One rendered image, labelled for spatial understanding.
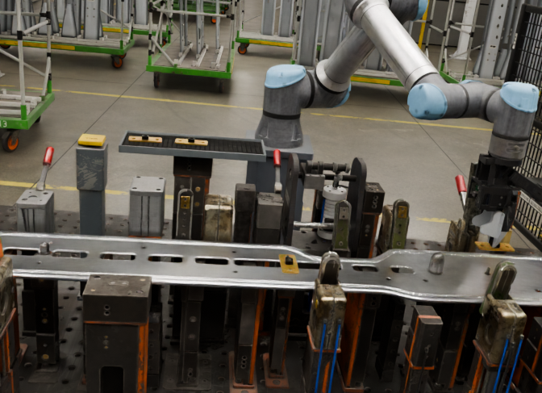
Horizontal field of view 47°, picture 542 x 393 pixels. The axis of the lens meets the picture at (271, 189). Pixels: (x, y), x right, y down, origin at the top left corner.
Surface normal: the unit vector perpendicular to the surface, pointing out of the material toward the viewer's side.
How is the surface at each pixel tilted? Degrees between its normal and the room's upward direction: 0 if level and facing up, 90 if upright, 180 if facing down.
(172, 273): 0
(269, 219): 90
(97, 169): 90
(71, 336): 0
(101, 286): 0
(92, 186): 90
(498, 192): 90
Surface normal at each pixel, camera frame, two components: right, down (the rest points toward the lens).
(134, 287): 0.10, -0.93
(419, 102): -0.88, 0.09
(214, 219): 0.08, 0.36
